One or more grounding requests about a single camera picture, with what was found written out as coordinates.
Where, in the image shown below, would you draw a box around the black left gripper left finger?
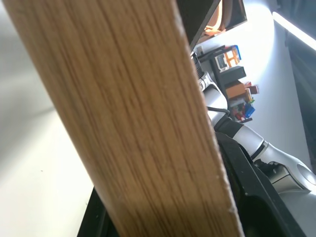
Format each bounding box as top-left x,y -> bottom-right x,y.
77,187 -> 119,237

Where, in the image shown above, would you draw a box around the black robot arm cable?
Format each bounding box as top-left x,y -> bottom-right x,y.
206,105 -> 232,118

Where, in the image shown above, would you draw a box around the black storage rack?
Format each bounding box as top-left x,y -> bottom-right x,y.
197,48 -> 248,124

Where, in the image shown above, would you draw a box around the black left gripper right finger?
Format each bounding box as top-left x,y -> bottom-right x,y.
214,131 -> 307,237

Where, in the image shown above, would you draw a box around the orange and blue toy box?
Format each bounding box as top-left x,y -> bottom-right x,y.
214,44 -> 242,73

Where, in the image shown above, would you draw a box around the blue and red small toys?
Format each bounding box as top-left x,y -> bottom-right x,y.
231,98 -> 256,123

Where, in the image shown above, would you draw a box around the orange and red toy blocks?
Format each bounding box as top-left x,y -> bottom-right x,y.
226,82 -> 260,101

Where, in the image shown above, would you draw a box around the light wooden board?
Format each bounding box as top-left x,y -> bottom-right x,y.
4,0 -> 246,237

